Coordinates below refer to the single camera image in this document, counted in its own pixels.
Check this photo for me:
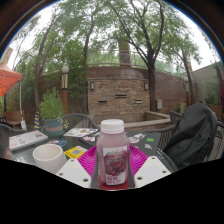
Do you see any wooden lamp post globe light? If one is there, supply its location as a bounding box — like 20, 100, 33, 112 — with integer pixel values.
60, 65, 70, 114
183, 77, 190, 108

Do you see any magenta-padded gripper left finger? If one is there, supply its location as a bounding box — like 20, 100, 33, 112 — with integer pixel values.
55, 145, 100, 189

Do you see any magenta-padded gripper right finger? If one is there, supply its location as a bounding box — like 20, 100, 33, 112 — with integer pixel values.
128, 145, 172, 189

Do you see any orange canopy tent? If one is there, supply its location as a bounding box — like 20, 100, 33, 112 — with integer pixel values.
0, 63, 24, 98

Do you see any pink juice bottle white cap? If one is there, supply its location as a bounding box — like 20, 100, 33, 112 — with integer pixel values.
95, 118, 131, 186

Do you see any dark laptop with stickers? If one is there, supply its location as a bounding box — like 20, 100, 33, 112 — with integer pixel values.
79, 130, 162, 158

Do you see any closed red umbrella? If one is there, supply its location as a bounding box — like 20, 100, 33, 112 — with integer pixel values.
214, 64, 224, 111

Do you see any white ceramic mug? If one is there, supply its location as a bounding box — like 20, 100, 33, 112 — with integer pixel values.
32, 143, 68, 175

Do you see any silver laptop with stickers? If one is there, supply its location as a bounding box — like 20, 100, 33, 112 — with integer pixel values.
8, 129, 49, 152

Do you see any blue yellow striped cone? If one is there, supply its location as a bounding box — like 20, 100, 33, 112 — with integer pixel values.
33, 111, 42, 130

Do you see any green potted plant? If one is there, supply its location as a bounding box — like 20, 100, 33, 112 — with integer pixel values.
39, 88, 68, 137

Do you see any black backpack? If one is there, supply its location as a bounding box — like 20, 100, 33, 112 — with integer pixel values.
163, 102, 219, 170

